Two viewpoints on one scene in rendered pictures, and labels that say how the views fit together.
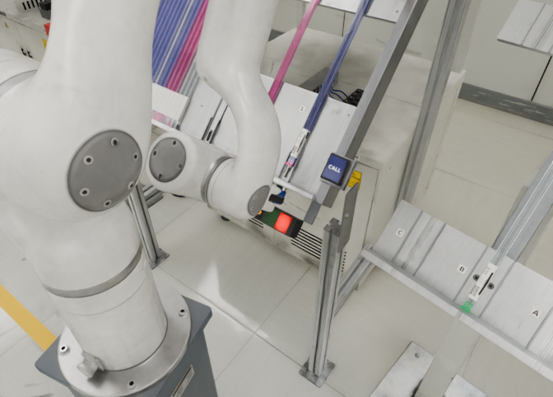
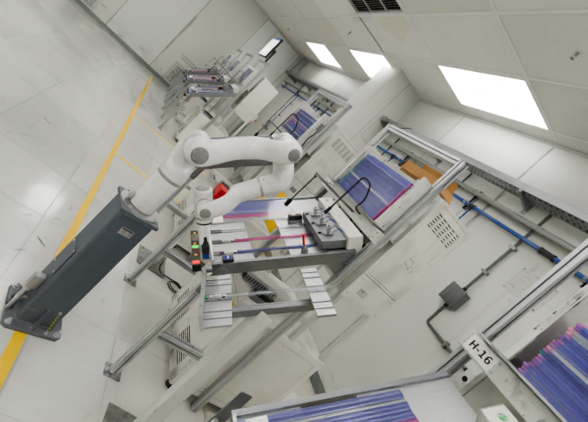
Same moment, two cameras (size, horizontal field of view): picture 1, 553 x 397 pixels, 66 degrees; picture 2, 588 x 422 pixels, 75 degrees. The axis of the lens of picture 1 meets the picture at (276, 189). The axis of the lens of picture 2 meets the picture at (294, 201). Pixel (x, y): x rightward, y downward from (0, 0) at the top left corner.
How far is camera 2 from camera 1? 126 cm
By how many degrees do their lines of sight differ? 42
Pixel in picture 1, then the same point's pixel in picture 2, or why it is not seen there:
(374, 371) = (125, 405)
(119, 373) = (130, 203)
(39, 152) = (199, 142)
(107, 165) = (201, 154)
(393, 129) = not seen: hidden behind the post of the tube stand
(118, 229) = (182, 174)
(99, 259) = (173, 172)
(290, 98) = (244, 244)
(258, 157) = (217, 204)
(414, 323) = not seen: outside the picture
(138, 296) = (163, 191)
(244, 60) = (240, 193)
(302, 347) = not seen: hidden behind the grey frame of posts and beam
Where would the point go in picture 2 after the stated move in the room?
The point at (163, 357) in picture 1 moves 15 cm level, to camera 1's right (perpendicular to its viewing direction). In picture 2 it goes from (140, 214) to (156, 240)
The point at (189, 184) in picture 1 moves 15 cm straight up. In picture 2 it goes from (199, 194) to (224, 171)
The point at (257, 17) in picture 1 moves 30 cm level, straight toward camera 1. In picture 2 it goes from (251, 189) to (216, 170)
